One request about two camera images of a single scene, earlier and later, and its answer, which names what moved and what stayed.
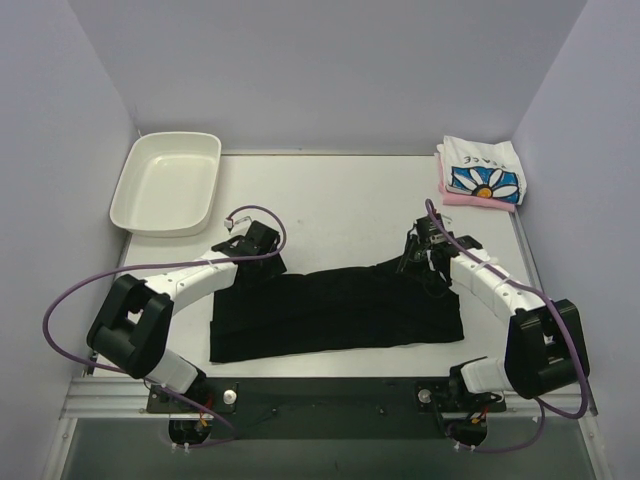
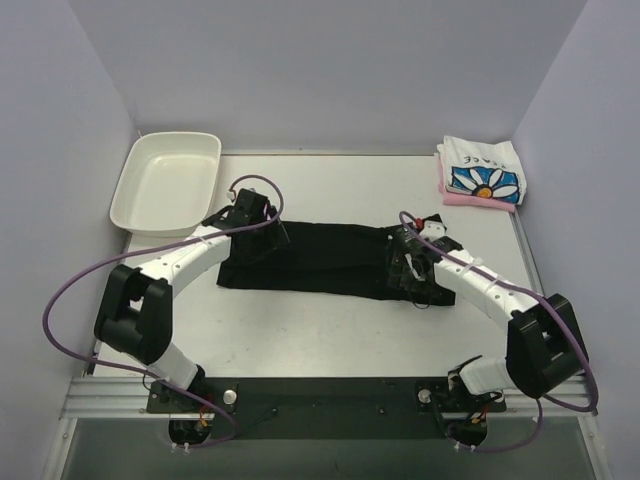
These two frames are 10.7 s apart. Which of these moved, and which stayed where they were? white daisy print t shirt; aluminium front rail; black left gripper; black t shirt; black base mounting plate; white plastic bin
Moved: black left gripper; black t shirt
Stayed: white daisy print t shirt; black base mounting plate; white plastic bin; aluminium front rail
